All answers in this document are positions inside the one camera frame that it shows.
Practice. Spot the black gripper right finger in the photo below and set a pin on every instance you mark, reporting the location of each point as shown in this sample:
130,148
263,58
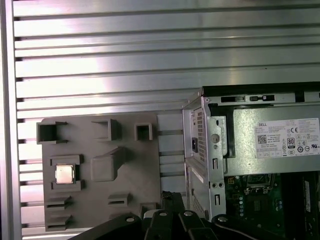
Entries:
192,225

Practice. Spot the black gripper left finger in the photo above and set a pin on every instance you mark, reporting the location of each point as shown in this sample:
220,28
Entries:
160,225

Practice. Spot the silver CPU chip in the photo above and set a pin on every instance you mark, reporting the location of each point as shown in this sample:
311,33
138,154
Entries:
64,173

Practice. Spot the green motherboard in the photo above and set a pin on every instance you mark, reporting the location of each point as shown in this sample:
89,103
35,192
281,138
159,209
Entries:
235,215

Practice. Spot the grey plastic parts rack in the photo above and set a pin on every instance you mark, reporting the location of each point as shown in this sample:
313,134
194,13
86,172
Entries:
105,190

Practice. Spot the black open PC case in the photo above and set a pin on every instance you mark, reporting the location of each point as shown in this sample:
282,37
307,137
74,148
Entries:
215,150

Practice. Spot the grey power supply unit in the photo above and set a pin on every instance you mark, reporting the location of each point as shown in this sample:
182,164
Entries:
245,150

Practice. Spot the metal socket cover frame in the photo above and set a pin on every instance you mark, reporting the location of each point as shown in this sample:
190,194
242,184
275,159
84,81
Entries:
260,190

